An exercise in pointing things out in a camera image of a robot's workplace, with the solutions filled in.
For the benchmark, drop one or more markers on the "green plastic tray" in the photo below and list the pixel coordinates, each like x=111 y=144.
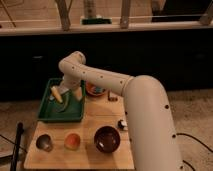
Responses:
x=70 y=110

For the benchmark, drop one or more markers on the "green base object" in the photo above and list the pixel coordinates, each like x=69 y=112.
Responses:
x=94 y=21

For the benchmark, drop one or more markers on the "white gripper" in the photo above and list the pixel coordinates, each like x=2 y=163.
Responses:
x=74 y=84

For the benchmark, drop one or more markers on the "small brown block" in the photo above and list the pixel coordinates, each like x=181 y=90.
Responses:
x=111 y=97

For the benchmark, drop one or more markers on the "dark brown bowl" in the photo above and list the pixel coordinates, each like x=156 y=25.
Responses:
x=107 y=139

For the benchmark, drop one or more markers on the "orange bowl with contents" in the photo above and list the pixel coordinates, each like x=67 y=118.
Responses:
x=94 y=90

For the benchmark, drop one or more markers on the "small black white object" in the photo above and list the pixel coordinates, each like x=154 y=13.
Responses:
x=122 y=125

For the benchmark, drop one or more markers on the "wooden chair leg left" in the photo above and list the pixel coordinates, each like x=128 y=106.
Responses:
x=63 y=13

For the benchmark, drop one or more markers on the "black pole stand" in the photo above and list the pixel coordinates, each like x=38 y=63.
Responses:
x=15 y=154

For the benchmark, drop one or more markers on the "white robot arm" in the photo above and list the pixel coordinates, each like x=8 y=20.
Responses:
x=149 y=118

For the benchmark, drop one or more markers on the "orange peach fruit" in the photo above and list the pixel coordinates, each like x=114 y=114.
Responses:
x=72 y=141

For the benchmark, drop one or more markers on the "wooden chair leg middle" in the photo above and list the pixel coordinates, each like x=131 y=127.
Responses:
x=125 y=12

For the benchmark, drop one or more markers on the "wooden chair leg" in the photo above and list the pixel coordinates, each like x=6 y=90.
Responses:
x=63 y=13
x=125 y=12

